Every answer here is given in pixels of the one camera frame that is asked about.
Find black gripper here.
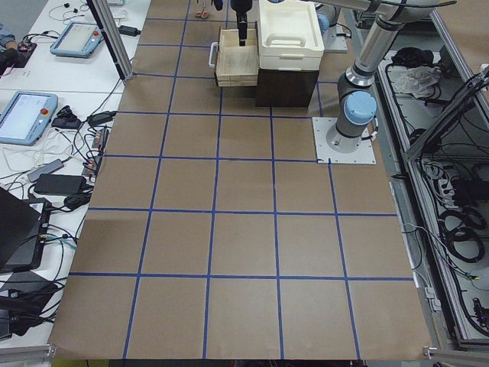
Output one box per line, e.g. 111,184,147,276
229,0,252,47

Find grey orange scissors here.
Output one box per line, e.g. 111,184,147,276
195,0,209,19

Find wooden drawer with white handle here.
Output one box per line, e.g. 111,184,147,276
208,28,258,87

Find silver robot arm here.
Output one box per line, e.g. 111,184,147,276
320,1,456,153

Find white plastic storage bin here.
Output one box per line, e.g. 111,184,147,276
257,1,324,71

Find upper blue teach pendant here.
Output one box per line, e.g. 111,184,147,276
50,22,102,58

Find blue teach pendant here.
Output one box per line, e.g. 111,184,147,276
1,91,58,146
50,22,102,58

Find crumpled white cloth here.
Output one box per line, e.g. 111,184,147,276
393,66,441,99

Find lower blue teach pendant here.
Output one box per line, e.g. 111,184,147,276
1,91,58,146

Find black power adapter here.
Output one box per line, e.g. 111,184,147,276
34,174,86,196

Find black laptop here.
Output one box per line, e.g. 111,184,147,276
1,189,51,273

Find aluminium frame post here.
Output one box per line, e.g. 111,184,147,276
86,0,133,83

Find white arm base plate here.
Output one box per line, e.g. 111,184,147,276
312,117,376,165

